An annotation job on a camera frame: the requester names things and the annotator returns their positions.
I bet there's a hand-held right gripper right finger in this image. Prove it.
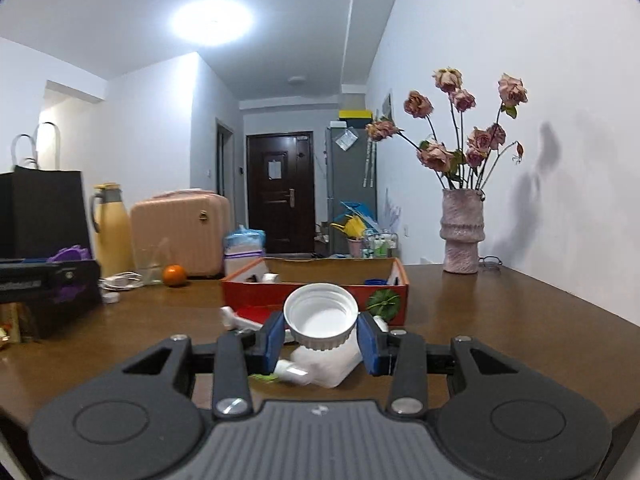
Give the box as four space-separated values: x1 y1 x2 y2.
356 311 526 416

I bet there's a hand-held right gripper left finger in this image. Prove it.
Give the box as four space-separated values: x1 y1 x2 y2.
107 310 286 421

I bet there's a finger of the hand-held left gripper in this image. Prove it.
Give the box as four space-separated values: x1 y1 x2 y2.
47 258 103 307

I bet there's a white red lint brush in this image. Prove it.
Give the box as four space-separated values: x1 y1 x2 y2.
219 306 266 332

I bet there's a red cardboard box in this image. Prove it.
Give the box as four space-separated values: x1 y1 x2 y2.
221 257 410 325

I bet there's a small white silver tube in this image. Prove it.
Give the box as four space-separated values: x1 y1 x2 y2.
249 359 312 387

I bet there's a white flat bottle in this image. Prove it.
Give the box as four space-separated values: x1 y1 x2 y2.
289 344 364 389

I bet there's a gold packet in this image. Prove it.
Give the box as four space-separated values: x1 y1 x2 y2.
0 304 23 345

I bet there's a yellow thermos jug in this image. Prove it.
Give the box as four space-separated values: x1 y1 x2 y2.
90 183 134 279

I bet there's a black paper bag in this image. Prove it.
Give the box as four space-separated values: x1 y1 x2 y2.
0 121 96 262

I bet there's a clear glass cup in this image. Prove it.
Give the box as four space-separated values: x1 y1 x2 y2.
134 245 168 286

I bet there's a purple white pack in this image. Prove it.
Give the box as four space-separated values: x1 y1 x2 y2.
223 255 265 278

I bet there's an orange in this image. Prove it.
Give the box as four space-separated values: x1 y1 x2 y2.
162 264 188 288

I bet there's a cluster of small bottles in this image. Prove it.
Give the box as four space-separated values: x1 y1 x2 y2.
362 229 399 260

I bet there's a blue plastic pack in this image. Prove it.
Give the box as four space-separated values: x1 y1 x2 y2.
223 226 267 258

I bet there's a pink suitcase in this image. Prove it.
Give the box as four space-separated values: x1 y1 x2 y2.
130 188 232 278

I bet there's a yellow watering can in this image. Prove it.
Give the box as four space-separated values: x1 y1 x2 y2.
332 214 370 241

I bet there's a blue plastic rack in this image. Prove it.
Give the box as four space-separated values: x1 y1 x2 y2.
340 201 377 227

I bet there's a dark brown door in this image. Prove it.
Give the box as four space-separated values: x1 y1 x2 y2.
246 132 316 256

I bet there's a pink textured vase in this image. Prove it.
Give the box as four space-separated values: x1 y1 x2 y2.
439 188 487 275

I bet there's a grey refrigerator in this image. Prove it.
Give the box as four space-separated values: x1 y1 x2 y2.
325 125 378 257

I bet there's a bunch of dried roses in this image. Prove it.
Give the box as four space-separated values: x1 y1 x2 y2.
365 66 529 193

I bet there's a round ceiling lamp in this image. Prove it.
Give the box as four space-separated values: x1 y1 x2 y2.
169 0 255 47

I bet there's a white charger cable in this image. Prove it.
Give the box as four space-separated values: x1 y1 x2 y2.
98 271 146 304

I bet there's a side doorway frame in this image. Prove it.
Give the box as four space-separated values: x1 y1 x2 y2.
215 118 236 221

